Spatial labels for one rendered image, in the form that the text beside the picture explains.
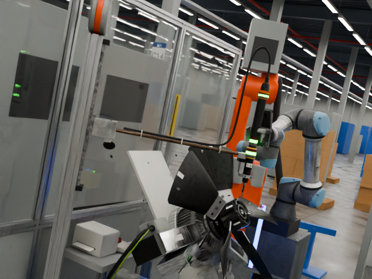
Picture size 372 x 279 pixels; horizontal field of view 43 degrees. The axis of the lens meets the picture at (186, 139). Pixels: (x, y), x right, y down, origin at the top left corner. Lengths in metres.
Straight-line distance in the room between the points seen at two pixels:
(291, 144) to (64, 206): 8.46
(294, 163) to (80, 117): 8.44
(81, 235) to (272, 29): 4.33
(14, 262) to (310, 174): 1.52
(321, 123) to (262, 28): 3.62
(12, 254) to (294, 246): 1.43
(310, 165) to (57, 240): 1.35
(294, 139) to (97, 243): 8.28
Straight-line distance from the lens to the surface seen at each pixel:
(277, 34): 5.99
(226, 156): 2.10
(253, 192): 5.93
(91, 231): 2.17
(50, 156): 2.03
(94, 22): 1.89
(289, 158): 10.14
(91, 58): 1.90
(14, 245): 2.06
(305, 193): 2.63
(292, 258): 2.65
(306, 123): 2.50
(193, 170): 1.78
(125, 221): 2.62
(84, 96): 1.90
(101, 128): 1.91
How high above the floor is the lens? 1.62
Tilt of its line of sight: 5 degrees down
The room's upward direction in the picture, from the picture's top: 12 degrees clockwise
